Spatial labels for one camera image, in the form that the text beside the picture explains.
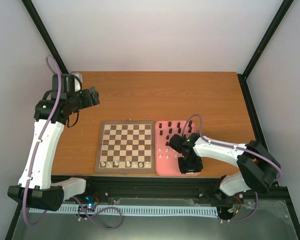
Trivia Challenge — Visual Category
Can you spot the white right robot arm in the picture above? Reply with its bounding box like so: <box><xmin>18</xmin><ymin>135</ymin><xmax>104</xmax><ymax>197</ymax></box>
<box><xmin>169</xmin><ymin>133</ymin><xmax>283</xmax><ymax>199</ymax></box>

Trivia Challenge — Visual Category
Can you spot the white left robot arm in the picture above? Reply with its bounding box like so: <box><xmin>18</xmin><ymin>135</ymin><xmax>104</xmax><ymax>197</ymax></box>
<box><xmin>7</xmin><ymin>72</ymin><xmax>100</xmax><ymax>211</ymax></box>

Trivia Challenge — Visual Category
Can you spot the green lit circuit board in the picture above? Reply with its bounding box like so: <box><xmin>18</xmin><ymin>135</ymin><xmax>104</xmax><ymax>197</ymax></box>
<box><xmin>85</xmin><ymin>193</ymin><xmax>100</xmax><ymax>210</ymax></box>

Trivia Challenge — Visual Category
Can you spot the pink piece tray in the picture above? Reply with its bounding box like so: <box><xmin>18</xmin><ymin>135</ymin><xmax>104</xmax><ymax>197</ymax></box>
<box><xmin>154</xmin><ymin>120</ymin><xmax>199</xmax><ymax>177</ymax></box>

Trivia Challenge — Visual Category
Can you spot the wooden chessboard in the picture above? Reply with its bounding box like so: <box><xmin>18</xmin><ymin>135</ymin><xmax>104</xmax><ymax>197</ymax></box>
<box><xmin>94</xmin><ymin>120</ymin><xmax>155</xmax><ymax>174</ymax></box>

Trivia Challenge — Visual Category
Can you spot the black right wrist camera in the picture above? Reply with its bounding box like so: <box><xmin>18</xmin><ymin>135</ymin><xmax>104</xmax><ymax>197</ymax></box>
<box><xmin>168</xmin><ymin>134</ymin><xmax>187</xmax><ymax>154</ymax></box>

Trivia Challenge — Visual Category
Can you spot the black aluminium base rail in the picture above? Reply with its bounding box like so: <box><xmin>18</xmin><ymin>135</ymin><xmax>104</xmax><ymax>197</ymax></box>
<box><xmin>43</xmin><ymin>176</ymin><xmax>290</xmax><ymax>208</ymax></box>

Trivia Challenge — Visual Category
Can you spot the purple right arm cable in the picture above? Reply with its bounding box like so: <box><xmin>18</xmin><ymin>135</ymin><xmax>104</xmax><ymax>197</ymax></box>
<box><xmin>184</xmin><ymin>114</ymin><xmax>283</xmax><ymax>183</ymax></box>

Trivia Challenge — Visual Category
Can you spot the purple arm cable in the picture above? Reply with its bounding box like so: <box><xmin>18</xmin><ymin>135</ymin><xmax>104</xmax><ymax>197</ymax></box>
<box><xmin>21</xmin><ymin>55</ymin><xmax>63</xmax><ymax>226</ymax></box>
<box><xmin>184</xmin><ymin>114</ymin><xmax>283</xmax><ymax>183</ymax></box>

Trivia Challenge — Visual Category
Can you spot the right black frame post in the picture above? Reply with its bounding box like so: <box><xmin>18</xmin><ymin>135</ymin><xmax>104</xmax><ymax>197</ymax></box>
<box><xmin>241</xmin><ymin>0</ymin><xmax>295</xmax><ymax>79</ymax></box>

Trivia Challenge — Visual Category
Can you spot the black frame post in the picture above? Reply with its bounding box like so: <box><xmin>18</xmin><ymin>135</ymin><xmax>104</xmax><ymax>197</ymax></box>
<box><xmin>241</xmin><ymin>0</ymin><xmax>295</xmax><ymax>79</ymax></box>
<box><xmin>21</xmin><ymin>0</ymin><xmax>69</xmax><ymax>74</ymax></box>

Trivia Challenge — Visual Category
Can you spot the light blue cable duct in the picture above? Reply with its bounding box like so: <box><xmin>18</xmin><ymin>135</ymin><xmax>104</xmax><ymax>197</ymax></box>
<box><xmin>29</xmin><ymin>202</ymin><xmax>220</xmax><ymax>218</ymax></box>

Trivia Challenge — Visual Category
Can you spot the left black frame post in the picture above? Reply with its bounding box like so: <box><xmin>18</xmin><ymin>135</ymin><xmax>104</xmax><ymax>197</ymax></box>
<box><xmin>21</xmin><ymin>0</ymin><xmax>69</xmax><ymax>74</ymax></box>

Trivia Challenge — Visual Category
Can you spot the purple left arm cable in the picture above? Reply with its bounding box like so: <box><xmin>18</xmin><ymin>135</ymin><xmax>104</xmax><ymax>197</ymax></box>
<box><xmin>21</xmin><ymin>55</ymin><xmax>63</xmax><ymax>226</ymax></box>

